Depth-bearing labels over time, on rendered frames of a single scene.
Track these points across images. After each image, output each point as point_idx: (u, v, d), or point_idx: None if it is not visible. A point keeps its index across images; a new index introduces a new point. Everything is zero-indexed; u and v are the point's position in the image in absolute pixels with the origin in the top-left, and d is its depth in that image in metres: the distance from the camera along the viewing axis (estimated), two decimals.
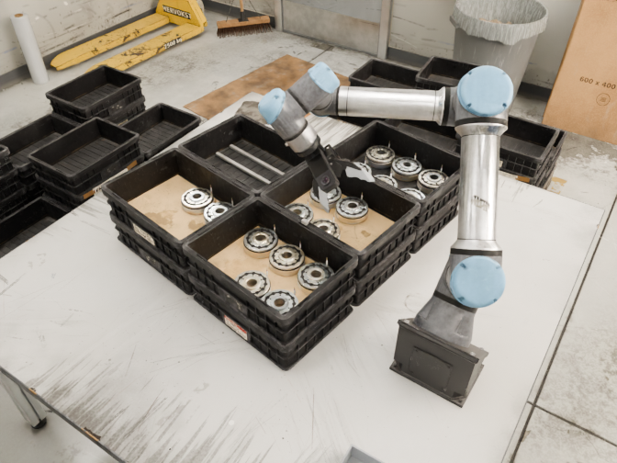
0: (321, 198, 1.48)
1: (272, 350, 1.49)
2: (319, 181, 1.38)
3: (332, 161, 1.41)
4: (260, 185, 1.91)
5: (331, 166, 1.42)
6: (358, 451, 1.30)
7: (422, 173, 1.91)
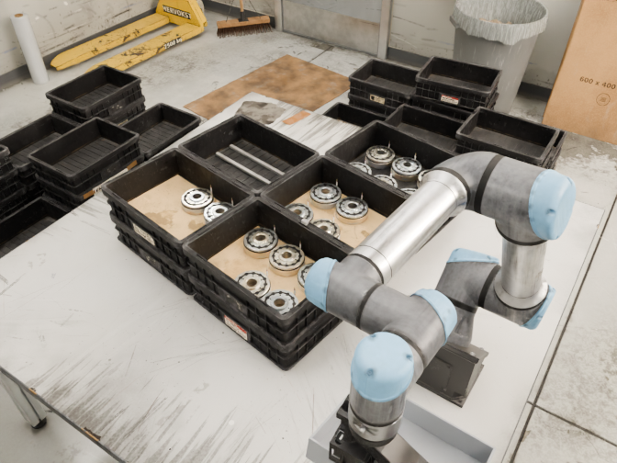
0: None
1: (272, 350, 1.49)
2: None
3: None
4: (260, 185, 1.91)
5: None
6: None
7: (422, 173, 1.91)
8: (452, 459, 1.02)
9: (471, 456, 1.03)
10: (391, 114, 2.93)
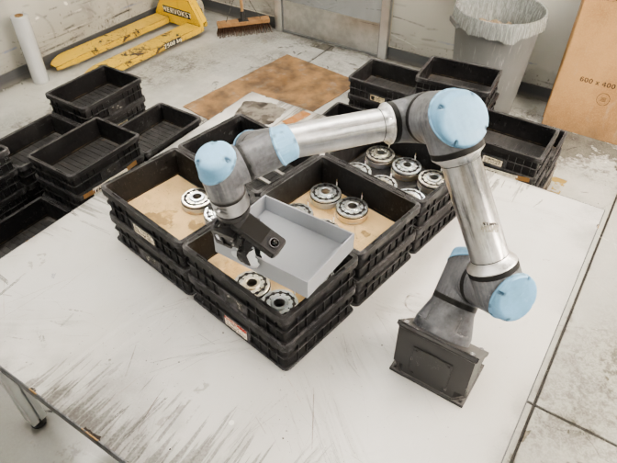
0: (252, 262, 1.24)
1: (272, 350, 1.49)
2: (267, 245, 1.15)
3: None
4: (260, 185, 1.91)
5: None
6: (270, 200, 1.45)
7: (422, 173, 1.91)
8: (325, 246, 1.38)
9: (341, 242, 1.39)
10: None
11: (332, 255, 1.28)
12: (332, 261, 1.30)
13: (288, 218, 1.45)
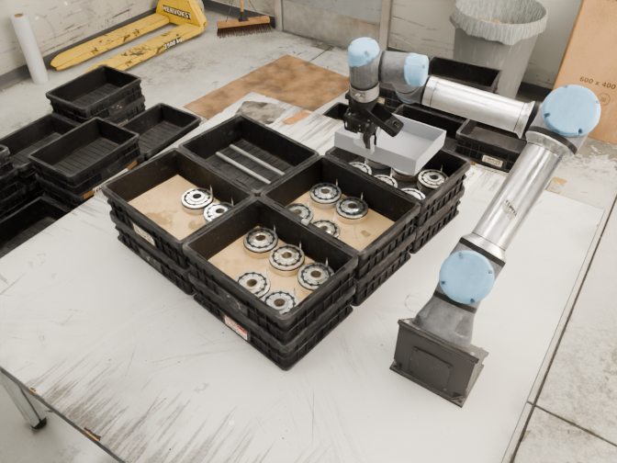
0: (371, 146, 1.58)
1: (272, 350, 1.49)
2: (391, 126, 1.49)
3: None
4: (260, 185, 1.91)
5: None
6: None
7: (422, 173, 1.91)
8: (420, 142, 1.72)
9: (432, 141, 1.73)
10: None
11: (431, 144, 1.62)
12: (431, 149, 1.64)
13: None
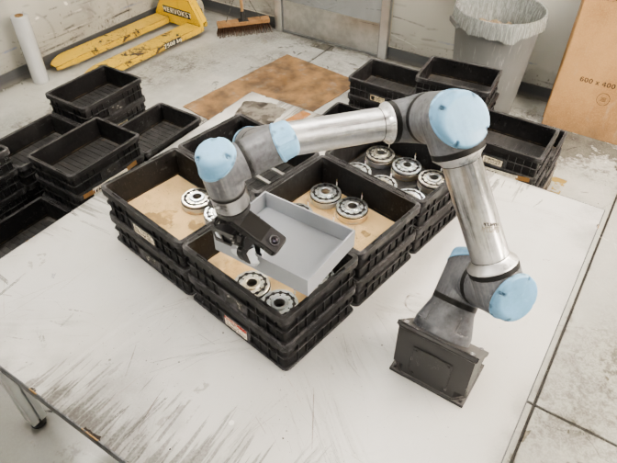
0: (252, 260, 1.23)
1: (272, 350, 1.49)
2: (267, 242, 1.14)
3: None
4: (260, 185, 1.91)
5: None
6: (271, 197, 1.44)
7: (422, 173, 1.91)
8: (326, 242, 1.37)
9: (342, 240, 1.38)
10: None
11: (332, 253, 1.28)
12: (333, 258, 1.29)
13: (288, 214, 1.44)
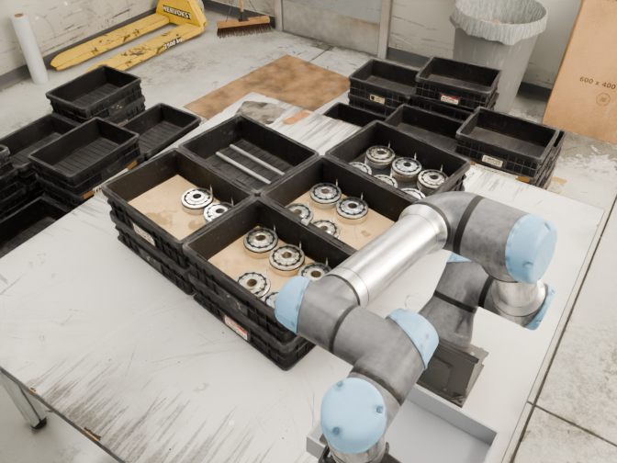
0: None
1: (272, 350, 1.49)
2: None
3: (386, 450, 0.82)
4: (260, 185, 1.91)
5: None
6: None
7: (422, 173, 1.91)
8: (455, 443, 1.00)
9: (476, 437, 1.01)
10: (391, 114, 2.93)
11: None
12: None
13: None
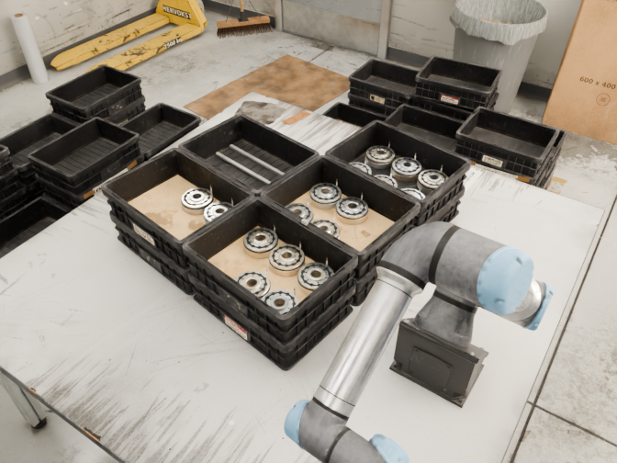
0: None
1: (272, 350, 1.49)
2: None
3: None
4: (260, 185, 1.91)
5: None
6: None
7: (422, 173, 1.91)
8: None
9: None
10: (391, 114, 2.93)
11: None
12: None
13: None
